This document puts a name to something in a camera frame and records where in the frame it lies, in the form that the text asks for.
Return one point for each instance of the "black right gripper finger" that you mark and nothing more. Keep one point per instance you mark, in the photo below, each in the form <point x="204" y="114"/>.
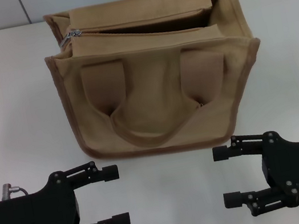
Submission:
<point x="222" y="152"/>
<point x="233" y="199"/>

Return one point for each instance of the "khaki canvas food bag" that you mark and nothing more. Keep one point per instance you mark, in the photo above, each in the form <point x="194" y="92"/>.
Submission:
<point x="159" y="101"/>

